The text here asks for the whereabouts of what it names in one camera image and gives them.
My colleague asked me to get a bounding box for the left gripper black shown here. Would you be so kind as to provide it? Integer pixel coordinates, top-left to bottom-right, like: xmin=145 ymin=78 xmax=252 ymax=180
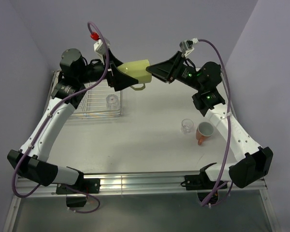
xmin=77 ymin=48 xmax=138 ymax=91

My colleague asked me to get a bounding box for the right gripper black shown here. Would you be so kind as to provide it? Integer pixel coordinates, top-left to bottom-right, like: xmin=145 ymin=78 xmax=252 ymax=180
xmin=146 ymin=51 xmax=204 ymax=91

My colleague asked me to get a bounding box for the pale yellow ceramic mug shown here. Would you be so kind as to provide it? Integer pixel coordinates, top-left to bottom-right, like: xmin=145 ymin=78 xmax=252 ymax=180
xmin=117 ymin=59 xmax=152 ymax=91

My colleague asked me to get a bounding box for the large clear glass cup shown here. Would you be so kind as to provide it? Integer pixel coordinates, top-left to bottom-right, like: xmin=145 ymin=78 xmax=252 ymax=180
xmin=106 ymin=94 xmax=120 ymax=110

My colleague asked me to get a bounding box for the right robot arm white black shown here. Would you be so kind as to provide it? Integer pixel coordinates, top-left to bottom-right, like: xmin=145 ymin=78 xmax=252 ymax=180
xmin=146 ymin=52 xmax=273 ymax=189

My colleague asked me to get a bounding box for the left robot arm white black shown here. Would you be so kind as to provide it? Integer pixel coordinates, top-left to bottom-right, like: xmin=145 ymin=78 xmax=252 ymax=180
xmin=7 ymin=48 xmax=141 ymax=193

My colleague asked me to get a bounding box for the small clear glass cup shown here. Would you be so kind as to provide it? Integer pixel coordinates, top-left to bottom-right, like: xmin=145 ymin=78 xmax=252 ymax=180
xmin=181 ymin=118 xmax=194 ymax=134

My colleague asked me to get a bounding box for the orange ceramic mug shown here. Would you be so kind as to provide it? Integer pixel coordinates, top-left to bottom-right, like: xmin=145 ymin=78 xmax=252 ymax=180
xmin=196 ymin=122 xmax=214 ymax=145

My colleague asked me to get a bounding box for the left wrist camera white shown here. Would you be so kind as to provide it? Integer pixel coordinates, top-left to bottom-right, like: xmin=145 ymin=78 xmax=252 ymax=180
xmin=90 ymin=32 xmax=110 ymax=56

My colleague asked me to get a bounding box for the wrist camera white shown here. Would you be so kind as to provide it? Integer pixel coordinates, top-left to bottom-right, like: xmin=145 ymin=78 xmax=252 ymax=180
xmin=90 ymin=32 xmax=110 ymax=56
xmin=179 ymin=38 xmax=199 ymax=57

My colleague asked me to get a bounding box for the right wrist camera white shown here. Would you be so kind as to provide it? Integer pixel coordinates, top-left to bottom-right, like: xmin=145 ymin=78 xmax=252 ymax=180
xmin=179 ymin=38 xmax=199 ymax=57

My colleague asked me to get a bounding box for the wire dish rack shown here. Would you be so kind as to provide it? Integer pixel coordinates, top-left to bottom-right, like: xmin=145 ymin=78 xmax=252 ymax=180
xmin=47 ymin=69 xmax=123 ymax=120

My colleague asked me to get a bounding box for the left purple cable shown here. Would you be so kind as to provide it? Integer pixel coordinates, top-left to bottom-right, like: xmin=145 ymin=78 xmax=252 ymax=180
xmin=13 ymin=21 xmax=109 ymax=215

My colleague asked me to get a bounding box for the purple cable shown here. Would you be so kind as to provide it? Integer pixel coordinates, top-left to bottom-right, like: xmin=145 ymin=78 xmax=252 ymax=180
xmin=13 ymin=21 xmax=109 ymax=215
xmin=198 ymin=39 xmax=233 ymax=207

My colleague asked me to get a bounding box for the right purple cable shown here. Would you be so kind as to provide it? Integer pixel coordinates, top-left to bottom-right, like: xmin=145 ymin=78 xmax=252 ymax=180
xmin=198 ymin=39 xmax=233 ymax=207

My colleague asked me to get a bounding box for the aluminium rail frame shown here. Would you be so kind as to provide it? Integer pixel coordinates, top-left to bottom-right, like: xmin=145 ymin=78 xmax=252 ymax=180
xmin=16 ymin=171 xmax=267 ymax=198

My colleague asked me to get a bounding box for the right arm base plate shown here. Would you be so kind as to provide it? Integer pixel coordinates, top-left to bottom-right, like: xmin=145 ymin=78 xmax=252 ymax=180
xmin=180 ymin=174 xmax=216 ymax=190

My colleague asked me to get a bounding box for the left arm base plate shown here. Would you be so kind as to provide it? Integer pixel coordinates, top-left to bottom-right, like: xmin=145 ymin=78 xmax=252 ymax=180
xmin=56 ymin=178 xmax=101 ymax=195

